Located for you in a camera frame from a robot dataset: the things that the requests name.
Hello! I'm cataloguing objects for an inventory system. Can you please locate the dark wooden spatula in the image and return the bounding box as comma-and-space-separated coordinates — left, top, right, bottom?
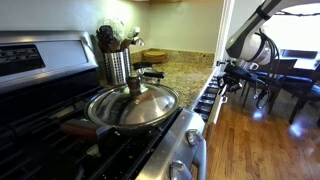
95, 24, 118, 54

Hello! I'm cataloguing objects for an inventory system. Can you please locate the silver stove knob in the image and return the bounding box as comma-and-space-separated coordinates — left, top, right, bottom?
185, 128, 204, 147
168, 160, 194, 180

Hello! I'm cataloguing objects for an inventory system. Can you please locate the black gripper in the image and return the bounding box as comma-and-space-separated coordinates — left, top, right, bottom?
217, 64, 260, 96

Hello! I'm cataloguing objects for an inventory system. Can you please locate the stainless steel gas range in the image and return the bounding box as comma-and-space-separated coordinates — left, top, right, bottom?
0, 30, 208, 180

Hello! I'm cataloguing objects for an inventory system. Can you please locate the wire whisk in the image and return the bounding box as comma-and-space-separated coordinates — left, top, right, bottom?
99, 16, 127, 43

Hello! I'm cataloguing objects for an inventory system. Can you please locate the black pot handle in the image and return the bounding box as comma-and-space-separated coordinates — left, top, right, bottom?
136, 66, 167, 86

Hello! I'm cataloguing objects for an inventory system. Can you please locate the dark wooden dining chair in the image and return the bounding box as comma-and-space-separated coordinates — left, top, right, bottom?
281, 48, 319, 61
241, 56, 299, 115

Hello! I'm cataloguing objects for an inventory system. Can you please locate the steel serving spoon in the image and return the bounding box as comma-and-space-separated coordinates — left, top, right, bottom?
126, 26, 146, 48

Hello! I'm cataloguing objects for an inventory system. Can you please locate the perforated steel utensil holder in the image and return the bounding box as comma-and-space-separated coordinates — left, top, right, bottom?
103, 49, 129, 87
123, 47, 132, 80

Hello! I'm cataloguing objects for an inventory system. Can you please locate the black wok wooden handle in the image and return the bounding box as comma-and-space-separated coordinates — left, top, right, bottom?
59, 83, 181, 143

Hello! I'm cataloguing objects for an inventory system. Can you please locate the wooden bowl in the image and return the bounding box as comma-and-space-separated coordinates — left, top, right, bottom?
142, 49, 167, 65

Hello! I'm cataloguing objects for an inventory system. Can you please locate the bright window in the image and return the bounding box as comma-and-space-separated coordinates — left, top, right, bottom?
263, 2, 320, 51

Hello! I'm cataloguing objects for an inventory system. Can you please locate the wooden spice drawer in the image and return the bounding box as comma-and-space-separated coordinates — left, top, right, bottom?
192, 74, 230, 136

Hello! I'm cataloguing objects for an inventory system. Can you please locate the small black pan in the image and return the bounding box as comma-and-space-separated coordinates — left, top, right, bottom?
132, 61, 154, 71

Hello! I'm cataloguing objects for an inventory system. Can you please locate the white door frame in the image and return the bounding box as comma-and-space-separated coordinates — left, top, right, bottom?
212, 0, 236, 80

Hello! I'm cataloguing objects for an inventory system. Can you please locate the dark chair blue cushion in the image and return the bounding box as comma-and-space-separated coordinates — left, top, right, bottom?
276, 74, 320, 126

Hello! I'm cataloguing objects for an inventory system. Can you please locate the steel wok lid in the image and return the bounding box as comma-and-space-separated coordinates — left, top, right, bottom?
86, 74, 180, 127

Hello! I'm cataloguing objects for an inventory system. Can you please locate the black cable bundle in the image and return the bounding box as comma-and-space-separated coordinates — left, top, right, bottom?
252, 27, 282, 110

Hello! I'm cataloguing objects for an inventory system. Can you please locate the black door frame latch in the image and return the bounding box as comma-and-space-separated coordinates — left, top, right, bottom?
215, 58, 228, 67

